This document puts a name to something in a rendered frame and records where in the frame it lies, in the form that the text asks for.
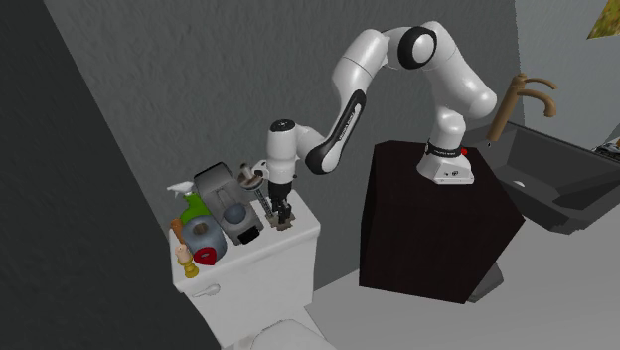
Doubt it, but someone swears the green spray bottle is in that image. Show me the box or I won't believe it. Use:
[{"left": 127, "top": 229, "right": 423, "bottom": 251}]
[{"left": 166, "top": 181, "right": 213, "bottom": 225}]

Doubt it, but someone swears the red wedge-shaped thing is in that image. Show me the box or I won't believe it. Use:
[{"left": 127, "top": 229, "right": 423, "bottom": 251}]
[{"left": 193, "top": 246, "right": 219, "bottom": 266}]

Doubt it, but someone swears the dark robot stand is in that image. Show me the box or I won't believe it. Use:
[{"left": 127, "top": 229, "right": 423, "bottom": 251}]
[{"left": 358, "top": 140, "right": 527, "bottom": 305}]

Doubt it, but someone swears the wall picture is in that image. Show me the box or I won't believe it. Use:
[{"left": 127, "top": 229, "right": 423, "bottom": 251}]
[{"left": 586, "top": 0, "right": 620, "bottom": 41}]

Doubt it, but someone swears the grey stand with round top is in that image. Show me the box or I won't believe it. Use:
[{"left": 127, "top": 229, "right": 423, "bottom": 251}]
[{"left": 238, "top": 162, "right": 298, "bottom": 233}]

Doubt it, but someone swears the brown and yellow candlestick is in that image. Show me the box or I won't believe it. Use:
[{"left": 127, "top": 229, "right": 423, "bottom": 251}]
[{"left": 169, "top": 217, "right": 201, "bottom": 280}]

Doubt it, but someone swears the blue-grey paper roll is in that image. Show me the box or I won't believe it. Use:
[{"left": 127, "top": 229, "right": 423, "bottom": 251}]
[{"left": 185, "top": 215, "right": 229, "bottom": 263}]

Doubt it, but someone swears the white toilet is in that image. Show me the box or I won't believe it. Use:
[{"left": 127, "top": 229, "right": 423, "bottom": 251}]
[{"left": 168, "top": 187, "right": 340, "bottom": 350}]

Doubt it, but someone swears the grey toaster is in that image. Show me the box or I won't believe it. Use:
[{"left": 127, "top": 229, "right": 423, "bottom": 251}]
[{"left": 193, "top": 161, "right": 265, "bottom": 247}]

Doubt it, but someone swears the dark grey sink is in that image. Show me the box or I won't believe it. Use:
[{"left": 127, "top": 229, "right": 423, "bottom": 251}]
[{"left": 485, "top": 120, "right": 620, "bottom": 237}]

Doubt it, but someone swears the brown faucet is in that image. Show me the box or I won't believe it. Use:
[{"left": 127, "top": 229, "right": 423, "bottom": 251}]
[{"left": 486, "top": 72, "right": 558, "bottom": 143}]

